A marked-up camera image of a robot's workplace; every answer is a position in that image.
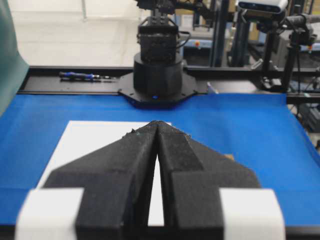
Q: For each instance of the green backdrop curtain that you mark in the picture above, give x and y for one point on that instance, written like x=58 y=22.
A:
x=13 y=68

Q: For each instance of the black aluminium frame rail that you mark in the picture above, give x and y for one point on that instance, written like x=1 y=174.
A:
x=45 y=80

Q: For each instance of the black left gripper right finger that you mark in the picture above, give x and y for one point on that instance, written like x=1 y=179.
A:
x=208 y=196

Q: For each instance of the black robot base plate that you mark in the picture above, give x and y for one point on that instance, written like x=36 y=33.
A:
x=190 y=87

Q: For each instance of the white grey camera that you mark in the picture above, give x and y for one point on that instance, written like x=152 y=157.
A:
x=268 y=6

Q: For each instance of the blue handled screwdriver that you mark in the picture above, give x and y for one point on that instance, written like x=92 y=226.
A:
x=84 y=77

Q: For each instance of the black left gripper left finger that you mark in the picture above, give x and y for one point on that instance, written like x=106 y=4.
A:
x=103 y=195

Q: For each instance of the blue table cloth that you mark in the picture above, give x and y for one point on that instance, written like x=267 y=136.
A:
x=258 y=129

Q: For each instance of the white foam board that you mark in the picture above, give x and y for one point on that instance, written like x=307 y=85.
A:
x=82 y=137

